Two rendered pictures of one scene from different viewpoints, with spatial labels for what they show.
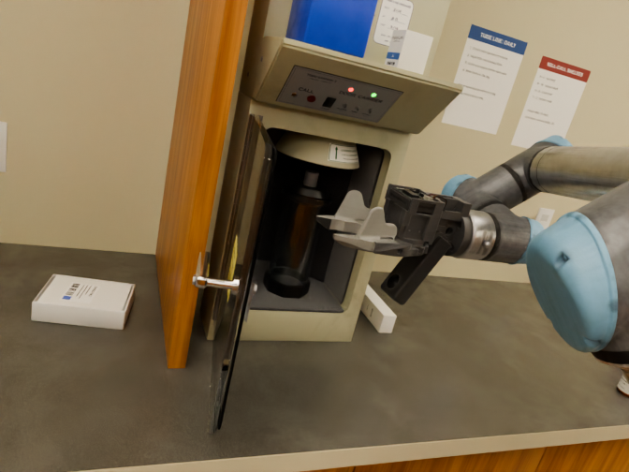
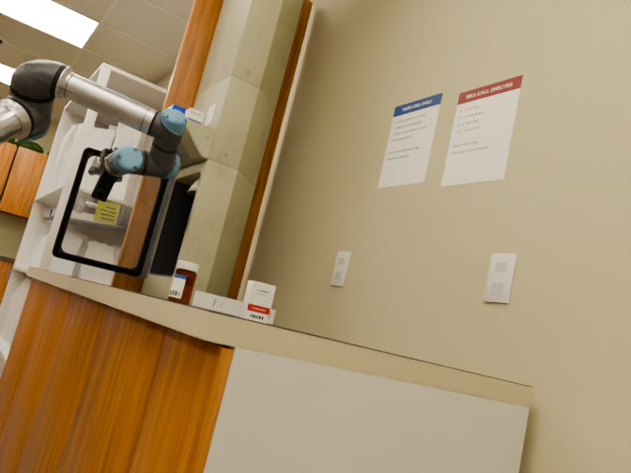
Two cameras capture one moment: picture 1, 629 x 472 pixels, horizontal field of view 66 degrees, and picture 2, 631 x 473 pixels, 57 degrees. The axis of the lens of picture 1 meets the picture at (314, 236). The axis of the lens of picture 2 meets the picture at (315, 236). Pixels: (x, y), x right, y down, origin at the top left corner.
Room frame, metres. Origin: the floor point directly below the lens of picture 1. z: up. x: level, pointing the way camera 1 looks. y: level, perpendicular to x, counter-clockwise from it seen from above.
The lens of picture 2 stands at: (1.12, -2.01, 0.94)
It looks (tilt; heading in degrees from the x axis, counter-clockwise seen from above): 9 degrees up; 83
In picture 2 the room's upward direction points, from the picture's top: 13 degrees clockwise
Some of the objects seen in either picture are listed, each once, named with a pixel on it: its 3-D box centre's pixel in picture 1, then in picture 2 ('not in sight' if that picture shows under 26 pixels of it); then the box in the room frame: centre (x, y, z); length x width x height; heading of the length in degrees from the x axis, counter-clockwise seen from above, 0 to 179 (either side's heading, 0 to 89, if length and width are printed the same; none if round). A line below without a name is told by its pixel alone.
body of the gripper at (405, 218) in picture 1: (423, 224); (113, 164); (0.68, -0.15, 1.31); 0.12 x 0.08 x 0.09; 114
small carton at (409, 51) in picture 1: (407, 52); (192, 119); (0.87, -0.08, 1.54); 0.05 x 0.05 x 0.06; 21
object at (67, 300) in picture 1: (87, 301); not in sight; (0.83, 0.40, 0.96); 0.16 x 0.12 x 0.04; 105
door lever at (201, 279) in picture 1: (214, 271); not in sight; (0.59, 0.12, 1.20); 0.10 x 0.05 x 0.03; 14
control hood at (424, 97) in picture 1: (358, 92); (178, 144); (0.84, -0.01, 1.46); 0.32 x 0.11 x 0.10; 114
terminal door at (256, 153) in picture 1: (235, 259); (113, 212); (0.67, 0.11, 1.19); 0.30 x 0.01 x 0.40; 14
